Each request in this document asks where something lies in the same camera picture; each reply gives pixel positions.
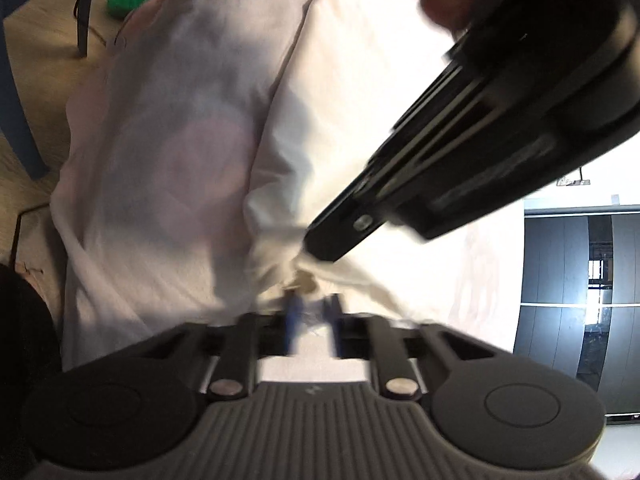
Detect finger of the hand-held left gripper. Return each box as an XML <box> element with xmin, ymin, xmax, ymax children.
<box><xmin>305</xmin><ymin>55</ymin><xmax>501</xmax><ymax>262</ymax></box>

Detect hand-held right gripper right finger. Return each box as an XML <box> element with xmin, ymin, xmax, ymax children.
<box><xmin>327</xmin><ymin>295</ymin><xmax>501</xmax><ymax>402</ymax></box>

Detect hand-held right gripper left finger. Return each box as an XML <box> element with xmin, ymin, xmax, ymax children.
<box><xmin>125</xmin><ymin>300</ymin><xmax>302</xmax><ymax>402</ymax></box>

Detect white t-shirt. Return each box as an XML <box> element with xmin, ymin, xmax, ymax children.
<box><xmin>242</xmin><ymin>0</ymin><xmax>471</xmax><ymax>326</ymax></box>

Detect bed with pink-dotted sheet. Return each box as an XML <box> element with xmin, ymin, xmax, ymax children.
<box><xmin>50</xmin><ymin>0</ymin><xmax>526</xmax><ymax>376</ymax></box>

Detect black sliding wardrobe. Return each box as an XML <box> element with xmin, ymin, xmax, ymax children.
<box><xmin>512</xmin><ymin>205</ymin><xmax>640</xmax><ymax>418</ymax></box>

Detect dark cloth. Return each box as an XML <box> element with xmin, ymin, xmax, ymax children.
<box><xmin>0</xmin><ymin>262</ymin><xmax>66</xmax><ymax>480</ymax></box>

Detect black metal leg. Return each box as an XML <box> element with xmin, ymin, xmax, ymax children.
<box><xmin>74</xmin><ymin>0</ymin><xmax>100</xmax><ymax>58</ymax></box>

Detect black cable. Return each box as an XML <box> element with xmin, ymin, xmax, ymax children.
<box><xmin>10</xmin><ymin>202</ymin><xmax>51</xmax><ymax>261</ymax></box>

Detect blue chair frame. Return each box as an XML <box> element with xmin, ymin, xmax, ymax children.
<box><xmin>0</xmin><ymin>0</ymin><xmax>71</xmax><ymax>181</ymax></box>

